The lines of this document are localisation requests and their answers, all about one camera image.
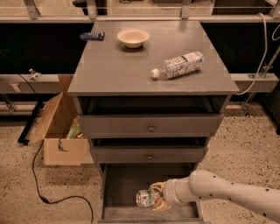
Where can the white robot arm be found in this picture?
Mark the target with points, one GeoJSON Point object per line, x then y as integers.
{"type": "Point", "coordinates": [205, 185]}

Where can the small clear object on ledge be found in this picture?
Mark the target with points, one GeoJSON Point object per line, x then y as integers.
{"type": "Point", "coordinates": [34, 76]}

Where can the metal stand right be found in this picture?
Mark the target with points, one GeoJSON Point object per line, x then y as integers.
{"type": "Point", "coordinates": [258, 79]}

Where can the crushed 7up can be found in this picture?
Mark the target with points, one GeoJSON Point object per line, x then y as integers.
{"type": "Point", "coordinates": [149, 198]}

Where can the clear plastic water bottle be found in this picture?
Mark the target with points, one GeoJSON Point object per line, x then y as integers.
{"type": "Point", "coordinates": [181, 65]}

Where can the white bowl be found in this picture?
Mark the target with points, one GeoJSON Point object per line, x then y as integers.
{"type": "Point", "coordinates": [132, 37]}

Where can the grey top drawer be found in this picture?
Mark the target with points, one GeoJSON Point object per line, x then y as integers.
{"type": "Point", "coordinates": [146, 126]}

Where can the grey middle drawer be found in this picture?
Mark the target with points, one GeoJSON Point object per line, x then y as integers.
{"type": "Point", "coordinates": [137, 155]}

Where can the green packet in box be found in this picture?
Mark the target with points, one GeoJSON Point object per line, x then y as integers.
{"type": "Point", "coordinates": [74, 132]}

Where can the grey open bottom drawer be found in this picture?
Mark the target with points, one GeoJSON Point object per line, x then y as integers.
{"type": "Point", "coordinates": [120, 186]}

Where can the grey drawer cabinet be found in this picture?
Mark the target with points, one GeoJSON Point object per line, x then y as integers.
{"type": "Point", "coordinates": [112, 79]}

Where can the open cardboard box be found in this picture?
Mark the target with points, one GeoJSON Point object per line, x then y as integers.
{"type": "Point", "coordinates": [59, 114]}

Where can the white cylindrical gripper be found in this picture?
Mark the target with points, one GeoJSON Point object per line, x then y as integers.
{"type": "Point", "coordinates": [169, 192]}

